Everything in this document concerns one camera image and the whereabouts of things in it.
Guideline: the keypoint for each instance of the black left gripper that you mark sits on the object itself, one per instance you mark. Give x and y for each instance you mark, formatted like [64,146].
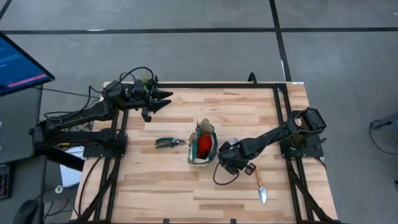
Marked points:
[143,95]

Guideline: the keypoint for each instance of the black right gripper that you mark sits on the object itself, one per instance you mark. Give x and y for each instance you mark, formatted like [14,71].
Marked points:
[241,151]

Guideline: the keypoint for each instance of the cream green canvas gardening bag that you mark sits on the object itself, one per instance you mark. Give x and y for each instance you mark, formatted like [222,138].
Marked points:
[199,161]

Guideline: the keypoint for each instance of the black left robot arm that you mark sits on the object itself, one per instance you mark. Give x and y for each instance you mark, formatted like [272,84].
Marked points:
[77,116]

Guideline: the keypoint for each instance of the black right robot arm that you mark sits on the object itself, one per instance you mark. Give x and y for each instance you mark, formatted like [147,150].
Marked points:
[273,133]

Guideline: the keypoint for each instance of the succulent in triangle-pattern pot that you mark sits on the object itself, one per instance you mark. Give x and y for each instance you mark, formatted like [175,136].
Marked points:
[145,78]

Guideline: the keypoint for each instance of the white paper sheet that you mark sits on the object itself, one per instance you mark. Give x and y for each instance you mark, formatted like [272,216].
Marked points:
[70,174]

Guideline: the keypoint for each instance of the small white round object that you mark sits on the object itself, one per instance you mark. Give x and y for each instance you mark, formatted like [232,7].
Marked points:
[59,189]

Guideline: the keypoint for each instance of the blue screen monitor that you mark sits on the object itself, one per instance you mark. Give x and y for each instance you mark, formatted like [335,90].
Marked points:
[18,68]

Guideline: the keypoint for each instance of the black computer mouse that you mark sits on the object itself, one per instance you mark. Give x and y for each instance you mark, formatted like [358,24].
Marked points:
[26,213]

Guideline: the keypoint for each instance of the black keyboard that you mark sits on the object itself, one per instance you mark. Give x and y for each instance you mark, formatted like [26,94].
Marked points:
[4,183]

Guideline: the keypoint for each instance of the black frame clamp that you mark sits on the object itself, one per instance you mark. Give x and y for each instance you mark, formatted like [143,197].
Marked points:
[156,80]
[252,79]

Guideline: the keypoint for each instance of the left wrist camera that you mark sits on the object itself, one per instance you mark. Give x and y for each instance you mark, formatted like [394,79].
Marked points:
[146,115]

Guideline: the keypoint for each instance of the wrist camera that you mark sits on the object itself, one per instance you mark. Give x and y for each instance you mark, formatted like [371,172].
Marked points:
[146,115]
[250,169]

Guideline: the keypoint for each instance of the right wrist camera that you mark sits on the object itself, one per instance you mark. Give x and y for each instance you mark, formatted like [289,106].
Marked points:
[250,169]

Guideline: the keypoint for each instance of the black metal table frame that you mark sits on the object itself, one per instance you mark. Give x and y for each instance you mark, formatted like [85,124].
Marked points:
[217,85]

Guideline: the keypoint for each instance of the black frame bracket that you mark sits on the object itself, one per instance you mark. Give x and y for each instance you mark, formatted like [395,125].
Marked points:
[166,221]
[233,221]

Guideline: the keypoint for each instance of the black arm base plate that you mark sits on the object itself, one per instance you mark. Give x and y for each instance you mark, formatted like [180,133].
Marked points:
[311,152]
[93,152]

